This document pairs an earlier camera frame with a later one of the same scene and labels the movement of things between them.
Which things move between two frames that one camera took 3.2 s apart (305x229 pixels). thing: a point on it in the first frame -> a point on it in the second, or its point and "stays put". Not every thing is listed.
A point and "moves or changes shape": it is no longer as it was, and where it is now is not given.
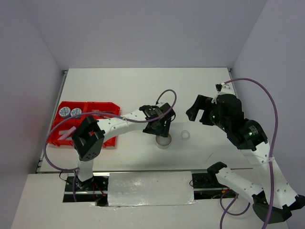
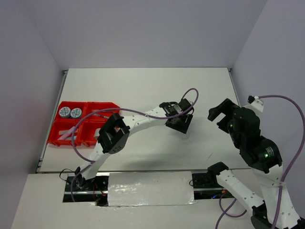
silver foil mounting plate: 150,188 stays put
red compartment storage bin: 71,113 stays put
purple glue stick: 67,133 stays put
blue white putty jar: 64,112 stays put
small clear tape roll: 185,135 stays put
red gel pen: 97,110 stays put
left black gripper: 162,131 -> 183,126
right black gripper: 202,102 -> 225,107
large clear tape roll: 163,142 moves or changes shape
